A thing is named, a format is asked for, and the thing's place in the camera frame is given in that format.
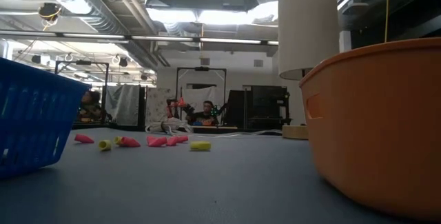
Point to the red robot arm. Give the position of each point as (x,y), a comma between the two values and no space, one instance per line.
(177,104)

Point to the orange plastic bin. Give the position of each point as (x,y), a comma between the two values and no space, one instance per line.
(379,131)

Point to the blue mesh basket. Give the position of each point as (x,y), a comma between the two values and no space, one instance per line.
(34,131)

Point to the black cabinet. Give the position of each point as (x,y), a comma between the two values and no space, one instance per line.
(262,107)

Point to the yellow eraser cap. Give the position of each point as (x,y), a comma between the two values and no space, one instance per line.
(105,145)
(200,145)
(118,140)

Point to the white lamp wooden base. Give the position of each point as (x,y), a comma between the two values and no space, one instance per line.
(306,27)

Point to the white sheet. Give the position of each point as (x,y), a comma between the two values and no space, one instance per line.
(158,105)
(125,103)

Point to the black gantry frame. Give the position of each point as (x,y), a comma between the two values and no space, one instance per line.
(82,63)
(201,69)

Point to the ceiling light rail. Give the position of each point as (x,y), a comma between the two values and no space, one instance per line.
(162,39)

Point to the person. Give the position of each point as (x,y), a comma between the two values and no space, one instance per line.
(90,107)
(206,112)

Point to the white cloth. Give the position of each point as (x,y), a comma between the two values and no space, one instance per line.
(200,94)

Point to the grey wall box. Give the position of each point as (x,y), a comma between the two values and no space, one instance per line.
(204,62)
(258,62)

